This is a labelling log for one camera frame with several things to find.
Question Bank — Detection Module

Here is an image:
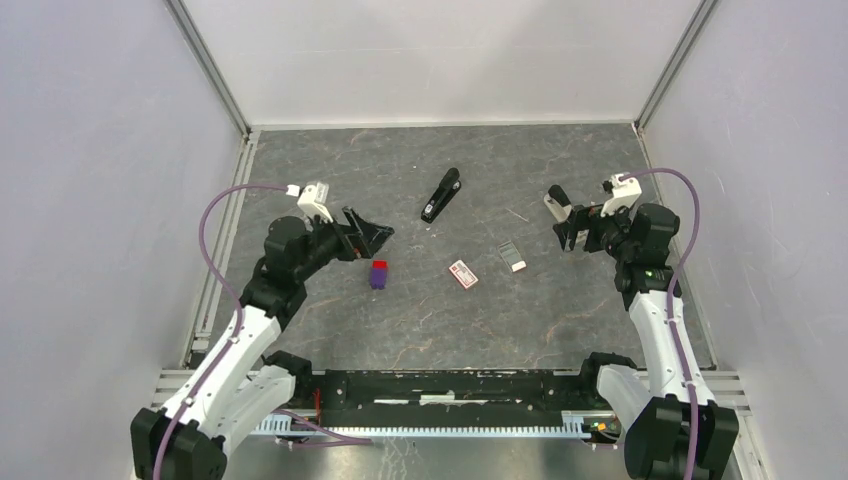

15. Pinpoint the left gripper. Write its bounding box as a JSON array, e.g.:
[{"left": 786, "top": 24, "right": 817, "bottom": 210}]
[{"left": 294, "top": 206, "right": 394, "bottom": 282}]

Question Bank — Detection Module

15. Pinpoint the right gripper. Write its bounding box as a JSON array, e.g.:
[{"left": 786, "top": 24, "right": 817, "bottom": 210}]
[{"left": 552, "top": 197, "right": 636, "bottom": 262}]

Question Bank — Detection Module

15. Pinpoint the staple tray box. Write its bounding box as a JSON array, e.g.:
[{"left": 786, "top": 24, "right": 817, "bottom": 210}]
[{"left": 498, "top": 241, "right": 527, "bottom": 273}]

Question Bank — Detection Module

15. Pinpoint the black stapler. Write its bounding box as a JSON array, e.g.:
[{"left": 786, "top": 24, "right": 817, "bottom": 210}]
[{"left": 420, "top": 167, "right": 462, "bottom": 224}]

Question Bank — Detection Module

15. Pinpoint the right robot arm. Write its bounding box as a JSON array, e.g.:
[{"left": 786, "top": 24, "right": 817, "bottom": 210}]
[{"left": 548, "top": 200, "right": 739, "bottom": 479}]

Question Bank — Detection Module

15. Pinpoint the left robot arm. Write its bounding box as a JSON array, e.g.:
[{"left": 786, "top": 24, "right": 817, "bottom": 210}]
[{"left": 130, "top": 207, "right": 394, "bottom": 479}]

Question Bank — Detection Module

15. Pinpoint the purple red block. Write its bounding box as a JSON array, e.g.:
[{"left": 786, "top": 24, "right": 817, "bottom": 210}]
[{"left": 369, "top": 260, "right": 388, "bottom": 290}]

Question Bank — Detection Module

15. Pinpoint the red white staple box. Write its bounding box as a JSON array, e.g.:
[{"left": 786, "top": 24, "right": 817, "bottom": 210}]
[{"left": 449, "top": 260, "right": 479, "bottom": 290}]

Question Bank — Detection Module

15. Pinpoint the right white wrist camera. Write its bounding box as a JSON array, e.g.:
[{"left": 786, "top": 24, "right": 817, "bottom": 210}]
[{"left": 600, "top": 174, "right": 642, "bottom": 217}]

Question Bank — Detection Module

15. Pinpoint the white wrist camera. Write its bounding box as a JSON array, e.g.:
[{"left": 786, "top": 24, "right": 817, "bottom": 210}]
[
  {"left": 600, "top": 174, "right": 642, "bottom": 217},
  {"left": 286, "top": 181, "right": 334, "bottom": 222}
]

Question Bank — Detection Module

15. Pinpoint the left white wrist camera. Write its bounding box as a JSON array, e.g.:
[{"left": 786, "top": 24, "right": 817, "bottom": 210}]
[{"left": 286, "top": 181, "right": 334, "bottom": 222}]

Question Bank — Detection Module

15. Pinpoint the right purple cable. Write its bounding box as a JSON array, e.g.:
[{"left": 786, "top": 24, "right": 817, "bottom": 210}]
[{"left": 629, "top": 167, "right": 702, "bottom": 480}]

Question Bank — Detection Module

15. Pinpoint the purple cable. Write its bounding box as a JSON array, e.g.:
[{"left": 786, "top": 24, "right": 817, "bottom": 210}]
[
  {"left": 629, "top": 167, "right": 702, "bottom": 480},
  {"left": 152, "top": 184, "right": 290, "bottom": 480}
]

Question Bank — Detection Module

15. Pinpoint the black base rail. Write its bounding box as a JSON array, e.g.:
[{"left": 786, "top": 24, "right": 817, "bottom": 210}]
[{"left": 304, "top": 369, "right": 606, "bottom": 428}]

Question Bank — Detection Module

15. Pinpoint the white cable duct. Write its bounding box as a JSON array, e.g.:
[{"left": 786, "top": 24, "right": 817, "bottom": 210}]
[{"left": 251, "top": 414, "right": 591, "bottom": 440}]

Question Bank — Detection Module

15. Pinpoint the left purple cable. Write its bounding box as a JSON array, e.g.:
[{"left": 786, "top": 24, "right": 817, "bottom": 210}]
[{"left": 152, "top": 184, "right": 290, "bottom": 480}]

